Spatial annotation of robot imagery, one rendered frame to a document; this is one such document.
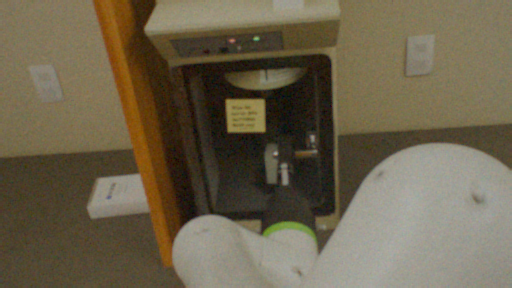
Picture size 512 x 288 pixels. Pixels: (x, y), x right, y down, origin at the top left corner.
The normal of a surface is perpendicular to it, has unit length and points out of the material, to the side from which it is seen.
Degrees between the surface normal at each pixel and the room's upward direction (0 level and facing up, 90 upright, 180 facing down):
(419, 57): 90
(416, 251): 46
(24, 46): 90
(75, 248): 0
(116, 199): 0
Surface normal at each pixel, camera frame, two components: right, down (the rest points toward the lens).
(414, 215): -0.47, -0.31
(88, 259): -0.10, -0.83
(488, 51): -0.02, 0.55
